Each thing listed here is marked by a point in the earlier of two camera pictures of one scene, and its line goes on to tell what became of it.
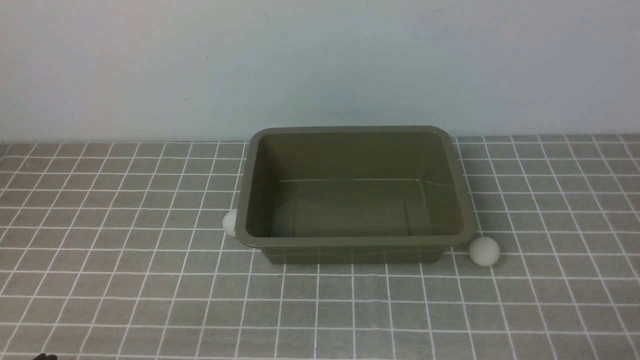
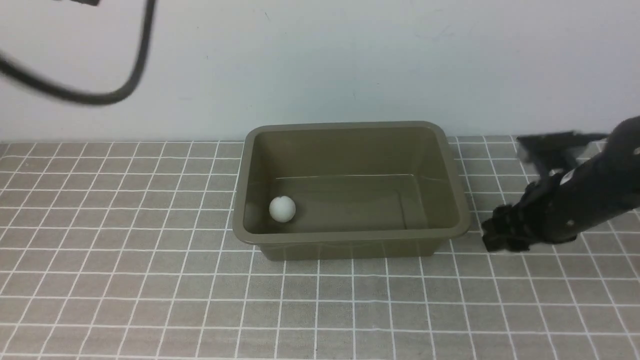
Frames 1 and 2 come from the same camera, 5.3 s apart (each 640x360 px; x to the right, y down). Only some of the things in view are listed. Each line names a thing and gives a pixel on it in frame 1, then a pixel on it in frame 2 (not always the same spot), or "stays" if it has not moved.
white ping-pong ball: (229, 222) → (282, 209)
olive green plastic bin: (353, 194) stays
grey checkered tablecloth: (117, 250) stays
